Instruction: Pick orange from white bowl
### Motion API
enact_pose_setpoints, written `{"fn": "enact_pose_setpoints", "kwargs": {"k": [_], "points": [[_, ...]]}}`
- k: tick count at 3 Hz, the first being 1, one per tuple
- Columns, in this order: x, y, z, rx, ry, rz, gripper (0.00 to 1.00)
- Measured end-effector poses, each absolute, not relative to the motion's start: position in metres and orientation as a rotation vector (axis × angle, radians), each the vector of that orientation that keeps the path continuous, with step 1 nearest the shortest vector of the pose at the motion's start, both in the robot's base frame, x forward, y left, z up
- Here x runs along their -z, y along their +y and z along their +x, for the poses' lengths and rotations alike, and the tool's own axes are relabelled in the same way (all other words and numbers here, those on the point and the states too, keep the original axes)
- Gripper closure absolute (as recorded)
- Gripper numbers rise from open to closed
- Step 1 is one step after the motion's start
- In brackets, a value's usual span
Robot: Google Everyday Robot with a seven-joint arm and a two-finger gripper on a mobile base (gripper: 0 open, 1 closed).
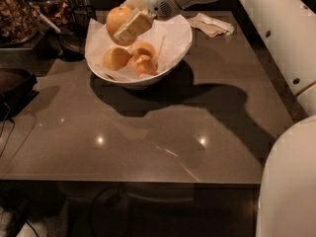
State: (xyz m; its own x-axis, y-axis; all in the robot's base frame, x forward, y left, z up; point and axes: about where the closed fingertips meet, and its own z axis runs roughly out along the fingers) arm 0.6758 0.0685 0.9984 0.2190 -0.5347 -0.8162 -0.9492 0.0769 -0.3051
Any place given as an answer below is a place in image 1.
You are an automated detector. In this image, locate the dark glass cup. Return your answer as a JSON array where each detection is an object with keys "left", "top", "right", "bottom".
[{"left": 57, "top": 23, "right": 85, "bottom": 62}]

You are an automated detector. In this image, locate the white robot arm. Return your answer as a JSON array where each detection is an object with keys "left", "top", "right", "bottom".
[{"left": 114, "top": 0, "right": 316, "bottom": 237}]

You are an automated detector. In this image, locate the left orange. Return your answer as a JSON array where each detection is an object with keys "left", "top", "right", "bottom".
[{"left": 102, "top": 47, "right": 131, "bottom": 71}]

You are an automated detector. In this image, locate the large glass snack jar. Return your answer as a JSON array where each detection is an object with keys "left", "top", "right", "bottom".
[{"left": 0, "top": 0, "right": 39, "bottom": 47}]

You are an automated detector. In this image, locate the back hidden orange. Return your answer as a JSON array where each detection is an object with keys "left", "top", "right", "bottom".
[{"left": 130, "top": 41, "right": 157, "bottom": 58}]

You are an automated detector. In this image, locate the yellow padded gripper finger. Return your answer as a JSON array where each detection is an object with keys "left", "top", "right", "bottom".
[
  {"left": 122, "top": 0, "right": 143, "bottom": 10},
  {"left": 114, "top": 8, "right": 154, "bottom": 42}
]

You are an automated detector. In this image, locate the large top orange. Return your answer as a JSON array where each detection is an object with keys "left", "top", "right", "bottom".
[{"left": 106, "top": 7, "right": 135, "bottom": 46}]

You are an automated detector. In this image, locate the white bowl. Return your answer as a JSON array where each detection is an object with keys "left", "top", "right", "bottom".
[{"left": 84, "top": 10, "right": 194, "bottom": 91}]

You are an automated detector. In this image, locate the black cable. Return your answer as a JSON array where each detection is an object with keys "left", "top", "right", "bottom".
[{"left": 0, "top": 103, "right": 17, "bottom": 158}]

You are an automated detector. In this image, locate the black wire basket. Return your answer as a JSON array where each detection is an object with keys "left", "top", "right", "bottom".
[{"left": 72, "top": 5, "right": 97, "bottom": 30}]

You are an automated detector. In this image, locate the front orange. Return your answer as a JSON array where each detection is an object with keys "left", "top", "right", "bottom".
[{"left": 127, "top": 54, "right": 157, "bottom": 76}]

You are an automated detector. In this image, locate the black device on left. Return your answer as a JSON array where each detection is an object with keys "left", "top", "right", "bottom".
[{"left": 0, "top": 68, "right": 39, "bottom": 120}]

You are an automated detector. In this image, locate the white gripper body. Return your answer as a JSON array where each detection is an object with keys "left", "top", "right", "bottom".
[{"left": 143, "top": 0, "right": 180, "bottom": 18}]

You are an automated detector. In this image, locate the metal tray stand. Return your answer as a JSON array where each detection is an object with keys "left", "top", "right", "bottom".
[{"left": 0, "top": 32, "right": 54, "bottom": 76}]

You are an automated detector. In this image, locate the crumpled paper napkin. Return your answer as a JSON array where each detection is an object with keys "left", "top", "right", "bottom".
[{"left": 188, "top": 13, "right": 235, "bottom": 38}]

